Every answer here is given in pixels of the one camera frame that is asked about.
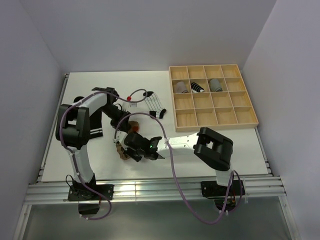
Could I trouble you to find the black sock white stripes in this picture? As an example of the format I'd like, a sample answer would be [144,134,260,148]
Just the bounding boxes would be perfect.
[74,95,104,140]

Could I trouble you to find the rolled light grey sock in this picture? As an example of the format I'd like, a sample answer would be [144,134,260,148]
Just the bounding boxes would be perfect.
[173,81,189,94]

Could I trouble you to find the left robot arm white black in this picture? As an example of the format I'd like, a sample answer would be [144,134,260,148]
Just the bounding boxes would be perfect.
[55,87,130,200]

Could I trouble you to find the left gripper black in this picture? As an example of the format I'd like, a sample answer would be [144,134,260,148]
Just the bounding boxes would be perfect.
[99,104,131,132]

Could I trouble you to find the white black striped sock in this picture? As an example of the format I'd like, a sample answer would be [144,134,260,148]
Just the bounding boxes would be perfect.
[143,91,167,119]

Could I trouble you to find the rolled black white sock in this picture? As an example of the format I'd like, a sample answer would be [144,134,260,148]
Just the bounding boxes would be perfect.
[190,81,205,93]

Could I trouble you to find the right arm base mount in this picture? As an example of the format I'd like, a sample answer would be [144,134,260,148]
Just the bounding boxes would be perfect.
[200,180,246,212]

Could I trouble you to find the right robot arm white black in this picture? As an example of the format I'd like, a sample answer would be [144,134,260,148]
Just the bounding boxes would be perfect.
[119,127,234,195]

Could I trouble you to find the rolled dark grey sock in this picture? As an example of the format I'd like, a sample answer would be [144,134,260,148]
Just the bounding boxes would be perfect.
[209,78,223,92]

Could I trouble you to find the wooden compartment tray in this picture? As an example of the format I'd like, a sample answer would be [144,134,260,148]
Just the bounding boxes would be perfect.
[169,64,259,132]

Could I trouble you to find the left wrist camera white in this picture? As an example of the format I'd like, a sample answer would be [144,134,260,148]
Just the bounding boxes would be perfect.
[126,95,138,109]

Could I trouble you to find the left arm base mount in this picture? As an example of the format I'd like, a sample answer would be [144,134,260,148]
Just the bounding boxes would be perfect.
[65,174,114,217]

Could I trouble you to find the beige orange argyle sock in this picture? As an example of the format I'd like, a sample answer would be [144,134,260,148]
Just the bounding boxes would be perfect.
[115,120,140,161]

